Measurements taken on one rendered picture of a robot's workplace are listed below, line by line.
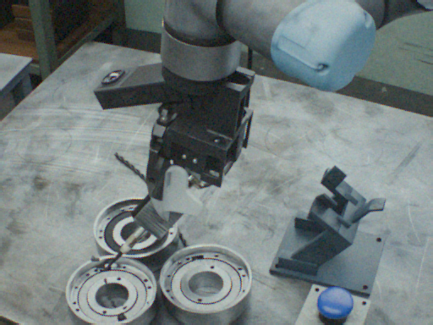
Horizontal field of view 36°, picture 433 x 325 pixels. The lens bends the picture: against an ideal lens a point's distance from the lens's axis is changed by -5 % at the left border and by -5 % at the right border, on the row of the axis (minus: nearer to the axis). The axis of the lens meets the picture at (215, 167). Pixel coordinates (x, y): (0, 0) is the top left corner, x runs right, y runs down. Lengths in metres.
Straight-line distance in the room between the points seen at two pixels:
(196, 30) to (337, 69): 0.14
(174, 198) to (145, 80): 0.14
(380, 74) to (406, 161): 1.45
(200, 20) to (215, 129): 0.13
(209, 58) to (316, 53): 0.14
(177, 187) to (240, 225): 0.19
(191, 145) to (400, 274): 0.33
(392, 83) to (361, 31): 1.95
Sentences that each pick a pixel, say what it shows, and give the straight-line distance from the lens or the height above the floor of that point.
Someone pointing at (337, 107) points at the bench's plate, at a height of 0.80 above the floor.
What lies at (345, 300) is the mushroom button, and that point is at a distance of 0.73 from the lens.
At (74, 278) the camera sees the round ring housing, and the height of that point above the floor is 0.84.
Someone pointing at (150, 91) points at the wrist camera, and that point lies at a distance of 0.69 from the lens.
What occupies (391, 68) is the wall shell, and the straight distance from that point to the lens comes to 2.44.
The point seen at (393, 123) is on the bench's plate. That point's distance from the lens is 1.10.
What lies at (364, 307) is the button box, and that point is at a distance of 0.77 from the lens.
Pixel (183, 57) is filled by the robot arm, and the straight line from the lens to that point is 0.62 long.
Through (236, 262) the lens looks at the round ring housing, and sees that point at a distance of 0.82.
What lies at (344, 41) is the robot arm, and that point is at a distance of 0.51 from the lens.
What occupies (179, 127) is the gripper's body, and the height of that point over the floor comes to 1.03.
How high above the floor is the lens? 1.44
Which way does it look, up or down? 40 degrees down
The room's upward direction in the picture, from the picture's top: 1 degrees counter-clockwise
